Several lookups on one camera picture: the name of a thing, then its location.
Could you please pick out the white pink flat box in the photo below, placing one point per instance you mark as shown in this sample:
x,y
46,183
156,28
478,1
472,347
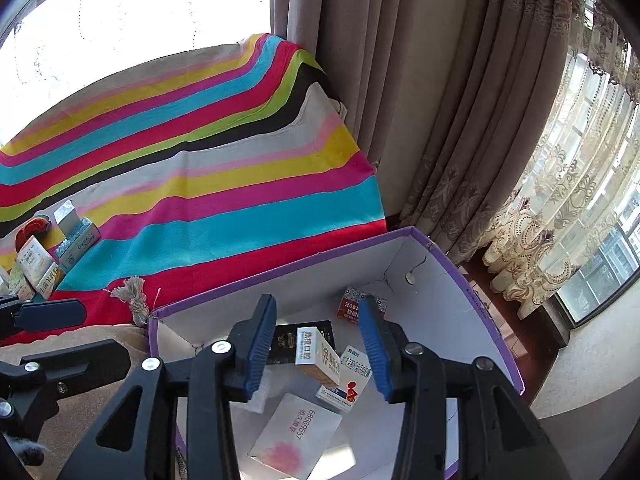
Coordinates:
x,y
295,435

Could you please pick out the white orange medicine box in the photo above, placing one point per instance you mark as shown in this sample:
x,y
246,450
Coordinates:
x,y
310,355

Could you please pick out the red white small box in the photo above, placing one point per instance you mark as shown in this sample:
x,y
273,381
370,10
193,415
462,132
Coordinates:
x,y
350,306

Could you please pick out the white embroidered sheer curtain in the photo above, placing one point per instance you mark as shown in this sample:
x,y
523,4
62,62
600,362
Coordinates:
x,y
125,20

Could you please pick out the purple-edged white cardboard box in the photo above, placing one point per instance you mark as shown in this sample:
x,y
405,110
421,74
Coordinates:
x,y
430,320

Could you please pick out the plain taupe curtain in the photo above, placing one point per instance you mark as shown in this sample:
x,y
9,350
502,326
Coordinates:
x,y
375,60

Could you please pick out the silver box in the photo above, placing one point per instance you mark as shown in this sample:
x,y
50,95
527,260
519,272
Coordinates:
x,y
65,217

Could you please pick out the window frame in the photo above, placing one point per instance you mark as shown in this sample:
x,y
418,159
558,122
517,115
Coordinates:
x,y
600,280

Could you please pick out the white green medicine box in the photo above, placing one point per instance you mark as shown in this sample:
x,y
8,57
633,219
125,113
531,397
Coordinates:
x,y
49,281

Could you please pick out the fuzzy grey cloth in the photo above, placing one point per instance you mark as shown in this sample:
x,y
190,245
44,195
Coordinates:
x,y
25,449

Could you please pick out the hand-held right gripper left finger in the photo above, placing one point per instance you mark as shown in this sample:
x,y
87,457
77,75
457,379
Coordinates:
x,y
260,350

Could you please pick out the cream lace sheer curtain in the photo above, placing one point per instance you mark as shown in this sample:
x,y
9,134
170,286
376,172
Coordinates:
x,y
575,185

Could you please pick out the white yellow medicine box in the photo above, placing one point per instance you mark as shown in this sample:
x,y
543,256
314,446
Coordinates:
x,y
32,256

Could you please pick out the rainbow striped blanket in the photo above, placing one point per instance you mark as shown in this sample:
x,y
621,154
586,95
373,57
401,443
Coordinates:
x,y
225,160

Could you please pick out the black flat box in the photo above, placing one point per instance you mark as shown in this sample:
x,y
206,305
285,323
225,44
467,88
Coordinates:
x,y
286,341

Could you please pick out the teal patterned box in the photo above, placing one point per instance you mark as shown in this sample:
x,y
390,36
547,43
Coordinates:
x,y
77,246

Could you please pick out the floral patterned brown curtain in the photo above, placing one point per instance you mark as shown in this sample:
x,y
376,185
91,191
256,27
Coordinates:
x,y
500,85

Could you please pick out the pale green patterned box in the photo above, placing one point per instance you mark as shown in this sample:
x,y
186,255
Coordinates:
x,y
20,285

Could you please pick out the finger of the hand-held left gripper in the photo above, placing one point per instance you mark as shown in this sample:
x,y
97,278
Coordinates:
x,y
85,360
50,314

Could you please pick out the white box with red figure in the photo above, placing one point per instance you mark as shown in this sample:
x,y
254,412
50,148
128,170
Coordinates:
x,y
350,385

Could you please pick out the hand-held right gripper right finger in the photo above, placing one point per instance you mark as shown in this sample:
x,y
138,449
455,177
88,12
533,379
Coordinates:
x,y
372,345

